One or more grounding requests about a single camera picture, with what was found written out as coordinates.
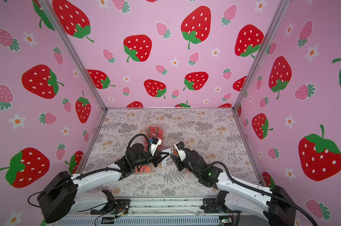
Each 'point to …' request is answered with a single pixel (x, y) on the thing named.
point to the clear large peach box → (149, 169)
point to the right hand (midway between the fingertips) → (172, 155)
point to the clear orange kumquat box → (175, 152)
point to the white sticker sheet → (168, 160)
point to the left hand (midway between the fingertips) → (169, 154)
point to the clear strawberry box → (156, 130)
